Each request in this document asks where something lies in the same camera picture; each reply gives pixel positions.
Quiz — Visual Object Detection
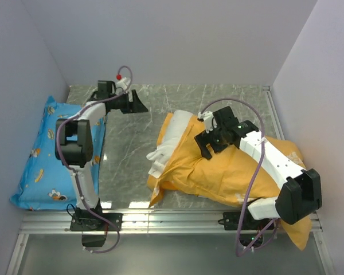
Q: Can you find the orange pillowcase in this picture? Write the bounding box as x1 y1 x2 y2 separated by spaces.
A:
147 115 312 250

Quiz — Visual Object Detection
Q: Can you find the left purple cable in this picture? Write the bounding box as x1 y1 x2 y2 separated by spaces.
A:
56 66 133 254

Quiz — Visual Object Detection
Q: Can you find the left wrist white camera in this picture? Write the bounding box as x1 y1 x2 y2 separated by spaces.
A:
115 77 131 92

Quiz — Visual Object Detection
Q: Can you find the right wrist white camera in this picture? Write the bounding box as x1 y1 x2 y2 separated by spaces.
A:
197 111 217 133

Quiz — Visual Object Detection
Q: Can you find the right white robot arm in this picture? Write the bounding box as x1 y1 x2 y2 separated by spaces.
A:
195 107 322 229

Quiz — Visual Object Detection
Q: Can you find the aluminium mounting rail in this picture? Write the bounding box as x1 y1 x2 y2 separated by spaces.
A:
17 208 322 235

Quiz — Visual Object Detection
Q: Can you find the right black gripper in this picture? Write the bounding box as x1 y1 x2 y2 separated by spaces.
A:
195 125 229 160

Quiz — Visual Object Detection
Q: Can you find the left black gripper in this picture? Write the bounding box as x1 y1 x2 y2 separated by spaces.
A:
110 89 148 114

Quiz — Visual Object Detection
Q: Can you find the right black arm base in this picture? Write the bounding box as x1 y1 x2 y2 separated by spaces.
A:
218 211 270 247

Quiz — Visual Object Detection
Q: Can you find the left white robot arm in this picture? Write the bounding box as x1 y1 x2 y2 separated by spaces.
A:
55 75 148 230

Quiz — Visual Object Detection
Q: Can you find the wrist white camera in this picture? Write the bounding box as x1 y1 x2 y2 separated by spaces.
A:
115 77 131 92
197 111 217 133

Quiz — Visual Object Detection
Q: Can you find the purple cable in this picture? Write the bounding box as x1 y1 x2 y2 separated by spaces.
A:
56 66 133 254
201 98 279 257

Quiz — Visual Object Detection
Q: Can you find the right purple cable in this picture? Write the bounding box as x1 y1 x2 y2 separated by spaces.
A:
201 98 279 257

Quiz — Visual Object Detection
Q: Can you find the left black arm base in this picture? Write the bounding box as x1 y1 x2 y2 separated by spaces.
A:
69 210 123 248

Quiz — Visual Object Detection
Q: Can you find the blue cartoon pillow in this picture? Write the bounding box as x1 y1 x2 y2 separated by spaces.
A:
10 96 107 210

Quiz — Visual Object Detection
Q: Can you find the white pillow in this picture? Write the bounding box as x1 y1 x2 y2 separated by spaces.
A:
146 110 193 178

